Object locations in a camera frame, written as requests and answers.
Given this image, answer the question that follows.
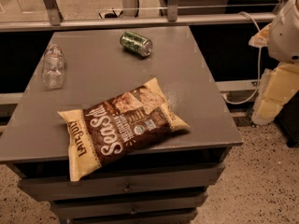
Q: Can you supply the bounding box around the grey drawer cabinet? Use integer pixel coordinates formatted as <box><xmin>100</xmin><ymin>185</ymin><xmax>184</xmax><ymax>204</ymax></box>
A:
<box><xmin>0</xmin><ymin>27</ymin><xmax>242</xmax><ymax>224</ymax></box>

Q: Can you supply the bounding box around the sea salt chips bag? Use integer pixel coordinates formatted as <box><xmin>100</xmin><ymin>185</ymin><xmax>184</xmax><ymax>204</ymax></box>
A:
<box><xmin>59</xmin><ymin>78</ymin><xmax>188</xmax><ymax>182</ymax></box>

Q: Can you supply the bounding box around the metal railing frame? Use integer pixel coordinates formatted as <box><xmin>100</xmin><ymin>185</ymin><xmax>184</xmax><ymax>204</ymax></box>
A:
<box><xmin>0</xmin><ymin>0</ymin><xmax>288</xmax><ymax>32</ymax></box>

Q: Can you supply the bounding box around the green soda can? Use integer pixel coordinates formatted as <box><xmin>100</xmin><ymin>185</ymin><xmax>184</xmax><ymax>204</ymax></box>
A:
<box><xmin>120</xmin><ymin>31</ymin><xmax>153</xmax><ymax>58</ymax></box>

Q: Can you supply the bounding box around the white cable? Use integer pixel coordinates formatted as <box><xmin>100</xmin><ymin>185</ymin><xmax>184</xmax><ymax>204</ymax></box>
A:
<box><xmin>221</xmin><ymin>11</ymin><xmax>263</xmax><ymax>105</ymax></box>

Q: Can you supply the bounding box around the clear plastic water bottle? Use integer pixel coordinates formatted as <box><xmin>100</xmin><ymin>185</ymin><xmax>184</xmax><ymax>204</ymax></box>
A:
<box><xmin>41</xmin><ymin>44</ymin><xmax>65</xmax><ymax>89</ymax></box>

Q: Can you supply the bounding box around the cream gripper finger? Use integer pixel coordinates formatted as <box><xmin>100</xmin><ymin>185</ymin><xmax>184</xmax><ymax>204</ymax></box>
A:
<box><xmin>249</xmin><ymin>24</ymin><xmax>271</xmax><ymax>48</ymax></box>
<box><xmin>251</xmin><ymin>63</ymin><xmax>299</xmax><ymax>125</ymax></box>

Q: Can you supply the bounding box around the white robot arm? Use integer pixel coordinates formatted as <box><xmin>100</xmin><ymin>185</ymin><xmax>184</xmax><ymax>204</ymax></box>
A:
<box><xmin>249</xmin><ymin>0</ymin><xmax>299</xmax><ymax>125</ymax></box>

